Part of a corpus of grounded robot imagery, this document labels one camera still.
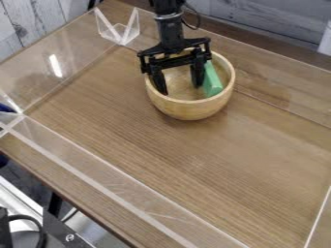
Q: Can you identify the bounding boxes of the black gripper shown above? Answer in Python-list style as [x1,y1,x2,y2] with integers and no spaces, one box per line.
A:
[137,15,212,95]

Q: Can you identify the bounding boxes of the green rectangular block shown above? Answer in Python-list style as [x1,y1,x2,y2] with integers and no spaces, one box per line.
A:
[201,61,224,98]

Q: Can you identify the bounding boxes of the brown wooden bowl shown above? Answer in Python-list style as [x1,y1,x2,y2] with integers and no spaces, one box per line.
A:
[144,51,236,120]

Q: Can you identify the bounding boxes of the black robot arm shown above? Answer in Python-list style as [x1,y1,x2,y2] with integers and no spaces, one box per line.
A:
[137,0,212,95]

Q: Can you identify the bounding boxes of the clear acrylic tray walls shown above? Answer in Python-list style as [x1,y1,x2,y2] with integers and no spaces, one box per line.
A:
[0,0,331,248]

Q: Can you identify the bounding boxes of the blue object at left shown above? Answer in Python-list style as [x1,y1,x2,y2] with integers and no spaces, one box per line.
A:
[0,103,15,112]

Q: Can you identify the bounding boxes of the black metal table leg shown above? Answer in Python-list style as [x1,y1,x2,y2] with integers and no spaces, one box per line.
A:
[47,193,62,218]

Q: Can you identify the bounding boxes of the black cable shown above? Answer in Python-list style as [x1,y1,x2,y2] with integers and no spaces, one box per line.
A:
[0,206,46,248]

